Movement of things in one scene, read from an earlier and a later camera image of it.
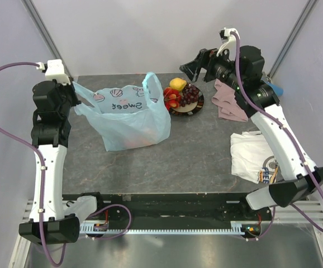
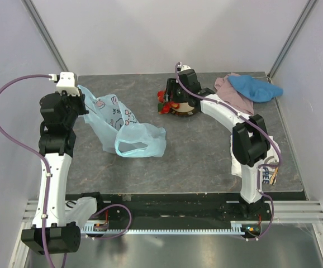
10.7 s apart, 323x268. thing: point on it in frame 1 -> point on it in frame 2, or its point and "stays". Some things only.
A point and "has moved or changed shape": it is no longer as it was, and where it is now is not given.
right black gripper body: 218,68 -> 179,94
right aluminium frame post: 309,6 stays
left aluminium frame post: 48,35 stays
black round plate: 191,108 stays
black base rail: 177,207 stays
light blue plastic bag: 132,116 has moved or changed shape
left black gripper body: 70,98 -> 76,104
